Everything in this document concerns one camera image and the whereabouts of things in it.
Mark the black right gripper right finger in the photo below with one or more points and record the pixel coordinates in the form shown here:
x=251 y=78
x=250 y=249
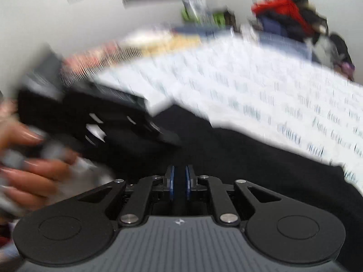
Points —
x=191 y=182

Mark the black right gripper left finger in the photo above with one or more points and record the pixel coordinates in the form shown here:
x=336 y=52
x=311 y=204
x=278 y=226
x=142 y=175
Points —
x=169 y=189

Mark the black pants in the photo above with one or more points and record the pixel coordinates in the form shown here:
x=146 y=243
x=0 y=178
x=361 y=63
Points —
x=230 y=155

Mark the person's left hand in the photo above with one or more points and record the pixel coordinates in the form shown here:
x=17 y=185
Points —
x=38 y=182

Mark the colourful patterned bedding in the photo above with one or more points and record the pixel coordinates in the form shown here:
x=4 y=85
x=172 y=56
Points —
x=145 y=43

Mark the white bedspread with blue script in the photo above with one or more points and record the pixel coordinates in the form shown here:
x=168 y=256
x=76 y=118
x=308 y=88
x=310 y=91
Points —
x=281 y=100

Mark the green plastic basket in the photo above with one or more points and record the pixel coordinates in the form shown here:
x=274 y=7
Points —
x=221 y=17

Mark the pile of mixed clothes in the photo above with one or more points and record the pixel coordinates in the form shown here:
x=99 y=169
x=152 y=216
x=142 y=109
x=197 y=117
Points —
x=298 y=20

